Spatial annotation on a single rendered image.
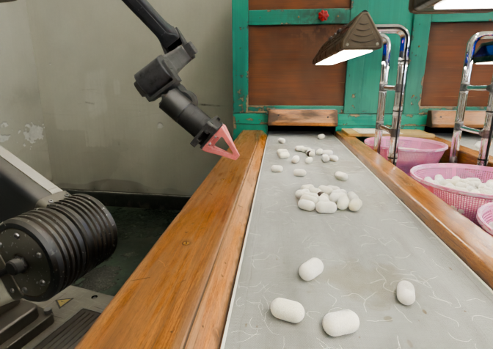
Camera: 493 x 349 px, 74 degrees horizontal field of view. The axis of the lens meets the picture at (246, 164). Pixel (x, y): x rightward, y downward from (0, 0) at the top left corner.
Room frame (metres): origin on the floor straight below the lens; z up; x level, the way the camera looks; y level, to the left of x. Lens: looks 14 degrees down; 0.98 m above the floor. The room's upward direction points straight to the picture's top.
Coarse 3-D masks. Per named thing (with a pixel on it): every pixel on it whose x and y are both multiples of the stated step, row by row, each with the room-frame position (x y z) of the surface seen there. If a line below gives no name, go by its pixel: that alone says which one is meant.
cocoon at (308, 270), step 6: (312, 258) 0.37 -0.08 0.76; (306, 264) 0.36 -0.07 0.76; (312, 264) 0.36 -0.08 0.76; (318, 264) 0.36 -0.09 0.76; (300, 270) 0.36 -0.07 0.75; (306, 270) 0.35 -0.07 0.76; (312, 270) 0.35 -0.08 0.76; (318, 270) 0.36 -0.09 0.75; (300, 276) 0.36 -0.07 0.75; (306, 276) 0.35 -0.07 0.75; (312, 276) 0.35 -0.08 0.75
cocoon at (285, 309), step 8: (272, 304) 0.29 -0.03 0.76; (280, 304) 0.29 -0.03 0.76; (288, 304) 0.29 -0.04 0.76; (296, 304) 0.29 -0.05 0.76; (272, 312) 0.29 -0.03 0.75; (280, 312) 0.28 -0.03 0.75; (288, 312) 0.28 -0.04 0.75; (296, 312) 0.28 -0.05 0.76; (288, 320) 0.28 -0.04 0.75; (296, 320) 0.28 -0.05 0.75
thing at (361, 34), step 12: (360, 12) 0.70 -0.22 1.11; (348, 24) 0.79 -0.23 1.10; (360, 24) 0.70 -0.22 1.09; (372, 24) 0.69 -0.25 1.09; (336, 36) 0.92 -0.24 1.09; (348, 36) 0.70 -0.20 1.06; (360, 36) 0.69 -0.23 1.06; (372, 36) 0.69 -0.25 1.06; (324, 48) 1.06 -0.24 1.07; (336, 48) 0.76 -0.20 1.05; (348, 48) 0.70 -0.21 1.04; (360, 48) 0.70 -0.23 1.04; (372, 48) 0.69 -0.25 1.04
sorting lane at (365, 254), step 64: (256, 192) 0.69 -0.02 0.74; (384, 192) 0.69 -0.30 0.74; (256, 256) 0.42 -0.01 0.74; (320, 256) 0.42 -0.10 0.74; (384, 256) 0.42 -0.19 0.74; (448, 256) 0.42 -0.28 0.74; (256, 320) 0.29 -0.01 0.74; (320, 320) 0.29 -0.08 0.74; (384, 320) 0.29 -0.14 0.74; (448, 320) 0.29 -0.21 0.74
